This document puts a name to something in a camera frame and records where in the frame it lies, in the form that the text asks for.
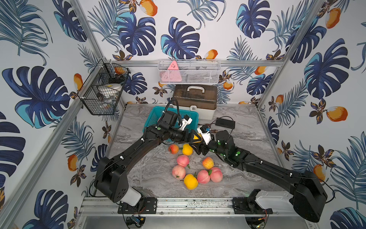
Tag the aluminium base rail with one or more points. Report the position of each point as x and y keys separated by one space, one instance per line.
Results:
x=264 y=205

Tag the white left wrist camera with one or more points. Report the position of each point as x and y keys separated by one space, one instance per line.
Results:
x=185 y=122

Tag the clear wall shelf basket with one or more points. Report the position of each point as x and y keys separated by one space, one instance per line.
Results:
x=200 y=72

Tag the yellow peach front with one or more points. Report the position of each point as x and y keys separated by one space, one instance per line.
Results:
x=191 y=182

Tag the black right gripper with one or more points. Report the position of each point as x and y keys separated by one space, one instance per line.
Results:
x=201 y=146

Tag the small red orange peach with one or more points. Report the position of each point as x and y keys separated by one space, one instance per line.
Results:
x=173 y=149

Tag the black wire wall basket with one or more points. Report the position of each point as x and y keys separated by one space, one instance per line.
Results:
x=103 y=73

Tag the black battery box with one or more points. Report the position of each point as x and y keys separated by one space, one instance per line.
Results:
x=226 y=123

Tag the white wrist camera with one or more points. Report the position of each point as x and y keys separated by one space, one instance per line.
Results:
x=205 y=133
x=185 y=122

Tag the teal plastic basket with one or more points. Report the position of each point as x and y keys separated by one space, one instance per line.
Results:
x=154 y=116

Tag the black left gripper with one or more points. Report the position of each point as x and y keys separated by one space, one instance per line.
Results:
x=188 y=136

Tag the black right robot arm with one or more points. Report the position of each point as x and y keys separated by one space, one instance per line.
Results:
x=308 y=195

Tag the pink peach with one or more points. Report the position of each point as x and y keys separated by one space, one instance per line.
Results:
x=179 y=172
x=216 y=175
x=203 y=177
x=183 y=161

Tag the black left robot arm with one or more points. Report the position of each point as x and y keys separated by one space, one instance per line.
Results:
x=111 y=177

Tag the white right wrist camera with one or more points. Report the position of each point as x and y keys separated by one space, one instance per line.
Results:
x=205 y=133

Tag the white bowl in basket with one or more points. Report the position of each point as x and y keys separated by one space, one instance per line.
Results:
x=110 y=90

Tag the orange yellow peach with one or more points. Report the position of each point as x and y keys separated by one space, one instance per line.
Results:
x=208 y=163

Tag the white brown storage box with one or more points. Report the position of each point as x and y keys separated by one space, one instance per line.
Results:
x=197 y=98

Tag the pink triangle item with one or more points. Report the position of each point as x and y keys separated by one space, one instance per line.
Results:
x=171 y=74

